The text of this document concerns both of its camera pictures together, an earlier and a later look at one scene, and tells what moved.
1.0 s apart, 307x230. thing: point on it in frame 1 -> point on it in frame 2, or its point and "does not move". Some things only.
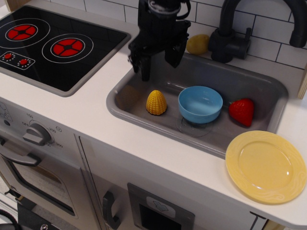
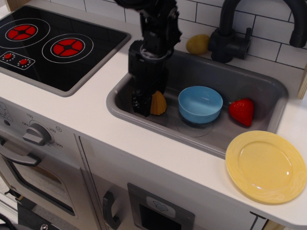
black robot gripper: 160,28 -> 150,75
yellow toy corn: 156,103 does not move
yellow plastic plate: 266,166 does not move
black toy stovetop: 58,52 does not move
